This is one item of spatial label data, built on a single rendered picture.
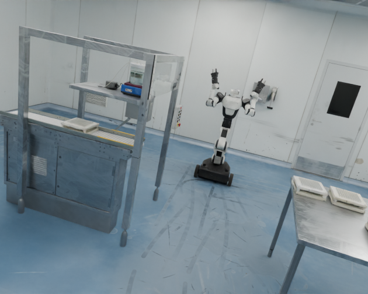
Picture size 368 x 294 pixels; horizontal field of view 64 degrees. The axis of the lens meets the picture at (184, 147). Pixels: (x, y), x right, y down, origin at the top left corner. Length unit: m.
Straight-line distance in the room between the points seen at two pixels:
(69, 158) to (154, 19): 3.91
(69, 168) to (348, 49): 4.95
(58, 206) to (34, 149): 0.62
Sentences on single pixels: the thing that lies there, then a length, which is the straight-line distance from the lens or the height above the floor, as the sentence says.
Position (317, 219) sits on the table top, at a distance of 2.38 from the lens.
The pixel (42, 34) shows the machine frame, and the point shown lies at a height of 1.72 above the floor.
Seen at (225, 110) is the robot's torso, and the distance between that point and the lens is 4.51.
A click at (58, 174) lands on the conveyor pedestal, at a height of 0.48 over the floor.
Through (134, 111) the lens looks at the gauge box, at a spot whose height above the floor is 1.22.
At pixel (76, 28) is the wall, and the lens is 6.89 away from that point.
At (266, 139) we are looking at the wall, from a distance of 6.10.
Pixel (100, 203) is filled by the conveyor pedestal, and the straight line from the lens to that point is 2.98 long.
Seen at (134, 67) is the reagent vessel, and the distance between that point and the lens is 2.56.
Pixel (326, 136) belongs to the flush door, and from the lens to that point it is 6.23.
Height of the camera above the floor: 1.85
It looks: 18 degrees down
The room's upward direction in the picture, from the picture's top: 12 degrees clockwise
